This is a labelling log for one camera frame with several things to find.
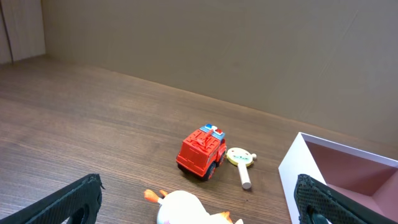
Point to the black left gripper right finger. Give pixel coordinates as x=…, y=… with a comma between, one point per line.
x=318, y=203

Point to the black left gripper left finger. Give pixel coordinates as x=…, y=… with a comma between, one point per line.
x=76, y=203

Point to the white pink plush duck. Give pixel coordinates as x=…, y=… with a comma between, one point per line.
x=181, y=207

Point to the red toy fire truck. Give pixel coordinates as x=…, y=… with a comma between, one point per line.
x=202, y=151

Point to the pink cardboard box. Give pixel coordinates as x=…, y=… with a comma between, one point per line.
x=364, y=177

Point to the yellow wooden rattle drum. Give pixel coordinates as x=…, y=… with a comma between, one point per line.
x=242, y=159

